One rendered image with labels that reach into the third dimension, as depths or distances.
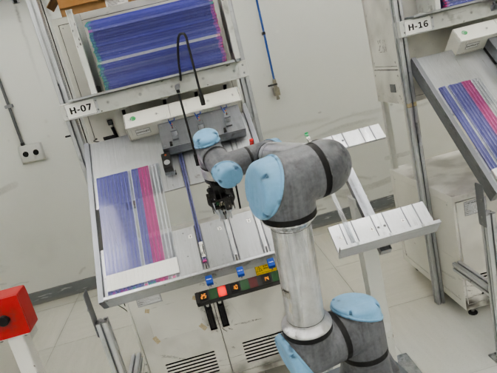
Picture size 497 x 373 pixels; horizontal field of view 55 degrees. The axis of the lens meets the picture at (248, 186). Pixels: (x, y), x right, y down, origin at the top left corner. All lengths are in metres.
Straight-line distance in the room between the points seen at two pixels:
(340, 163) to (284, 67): 2.65
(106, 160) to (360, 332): 1.28
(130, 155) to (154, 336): 0.77
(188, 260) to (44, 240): 2.25
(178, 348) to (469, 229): 1.36
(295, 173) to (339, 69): 2.81
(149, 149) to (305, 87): 1.85
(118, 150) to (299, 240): 1.23
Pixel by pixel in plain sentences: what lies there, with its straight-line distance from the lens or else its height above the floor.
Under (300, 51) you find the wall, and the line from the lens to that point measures 3.60.
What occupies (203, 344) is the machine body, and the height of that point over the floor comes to 0.27.
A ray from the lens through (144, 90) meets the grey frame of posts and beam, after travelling 2.03.
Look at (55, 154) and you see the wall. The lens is 3.66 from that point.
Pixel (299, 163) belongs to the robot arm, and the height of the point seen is 1.17.
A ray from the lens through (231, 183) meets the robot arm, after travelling 1.29.
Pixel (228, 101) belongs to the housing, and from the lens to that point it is 1.99.
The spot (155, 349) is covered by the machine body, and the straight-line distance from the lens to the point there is 2.18.
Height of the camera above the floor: 1.38
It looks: 15 degrees down
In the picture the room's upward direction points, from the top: 14 degrees counter-clockwise
